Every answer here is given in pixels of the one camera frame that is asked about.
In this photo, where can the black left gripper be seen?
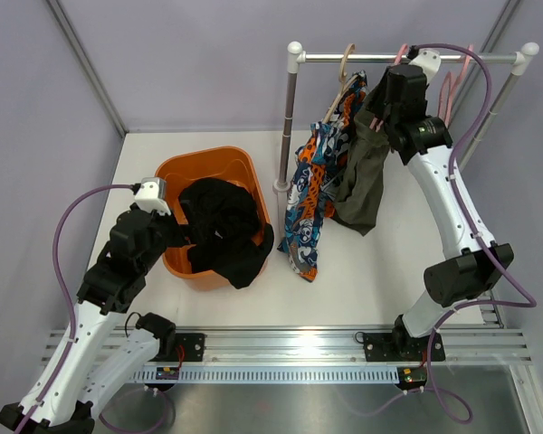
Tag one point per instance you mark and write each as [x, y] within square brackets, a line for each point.
[183, 233]

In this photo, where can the black shorts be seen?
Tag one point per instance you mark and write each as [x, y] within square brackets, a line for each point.
[230, 238]

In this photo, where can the colourful patterned shorts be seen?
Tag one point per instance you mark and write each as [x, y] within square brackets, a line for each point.
[320, 165]

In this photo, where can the olive green shorts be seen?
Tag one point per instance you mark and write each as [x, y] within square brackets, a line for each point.
[360, 192]

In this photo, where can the beige wooden hanger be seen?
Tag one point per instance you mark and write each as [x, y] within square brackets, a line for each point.
[343, 82]

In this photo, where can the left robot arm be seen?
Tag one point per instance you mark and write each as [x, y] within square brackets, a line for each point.
[72, 391]

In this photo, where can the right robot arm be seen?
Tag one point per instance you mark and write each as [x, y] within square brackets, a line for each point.
[425, 147]

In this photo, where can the orange plastic basket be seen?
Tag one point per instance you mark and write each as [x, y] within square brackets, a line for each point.
[228, 163]

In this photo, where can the metal clothes rack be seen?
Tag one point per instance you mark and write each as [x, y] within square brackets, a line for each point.
[519, 62]

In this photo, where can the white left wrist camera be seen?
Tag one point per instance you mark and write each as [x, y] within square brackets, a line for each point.
[151, 196]

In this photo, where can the grey slotted cable duct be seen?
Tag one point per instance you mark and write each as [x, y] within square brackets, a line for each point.
[267, 375]

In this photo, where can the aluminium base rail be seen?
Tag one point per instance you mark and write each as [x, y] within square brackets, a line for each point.
[228, 346]

